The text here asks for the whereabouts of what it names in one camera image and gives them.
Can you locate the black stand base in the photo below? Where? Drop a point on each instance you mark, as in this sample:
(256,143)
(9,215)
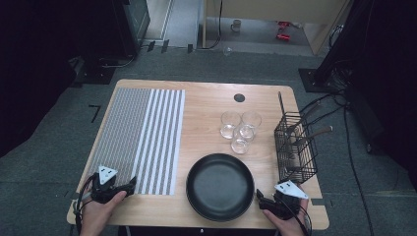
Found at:
(319,82)

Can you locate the person's left hand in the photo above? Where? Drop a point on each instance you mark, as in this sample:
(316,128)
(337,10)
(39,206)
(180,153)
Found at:
(98,213)

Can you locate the red can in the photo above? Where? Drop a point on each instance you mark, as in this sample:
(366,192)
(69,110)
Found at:
(283,37)
(284,24)

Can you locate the person's right hand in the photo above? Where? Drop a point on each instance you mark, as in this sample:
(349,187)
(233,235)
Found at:
(285,226)

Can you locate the clear glass on floor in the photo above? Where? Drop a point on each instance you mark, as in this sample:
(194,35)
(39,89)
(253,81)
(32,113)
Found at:
(227,51)

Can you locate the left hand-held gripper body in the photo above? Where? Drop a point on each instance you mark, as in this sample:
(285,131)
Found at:
(104,188)

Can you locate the black tape piece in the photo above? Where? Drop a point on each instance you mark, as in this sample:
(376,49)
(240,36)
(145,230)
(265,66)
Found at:
(165,46)
(190,48)
(150,46)

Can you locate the black plate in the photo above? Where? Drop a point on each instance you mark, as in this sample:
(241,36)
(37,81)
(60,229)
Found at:
(219,188)

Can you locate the beige mug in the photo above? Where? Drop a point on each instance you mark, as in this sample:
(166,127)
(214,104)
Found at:
(236,25)

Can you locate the grey striped placemat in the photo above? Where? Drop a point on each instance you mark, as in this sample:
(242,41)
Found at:
(131,137)

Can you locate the metal table knife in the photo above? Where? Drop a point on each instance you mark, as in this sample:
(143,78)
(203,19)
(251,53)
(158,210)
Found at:
(316,132)

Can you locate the clear drinking glass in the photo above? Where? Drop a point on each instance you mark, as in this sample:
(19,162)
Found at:
(240,146)
(251,119)
(229,126)

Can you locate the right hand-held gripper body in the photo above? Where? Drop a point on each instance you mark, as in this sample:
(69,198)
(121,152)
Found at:
(285,200)

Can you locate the black cabinet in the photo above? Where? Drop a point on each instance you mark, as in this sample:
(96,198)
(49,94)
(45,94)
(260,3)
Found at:
(131,26)

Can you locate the metal cutlery piece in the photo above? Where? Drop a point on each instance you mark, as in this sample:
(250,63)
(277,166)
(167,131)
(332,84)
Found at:
(306,114)

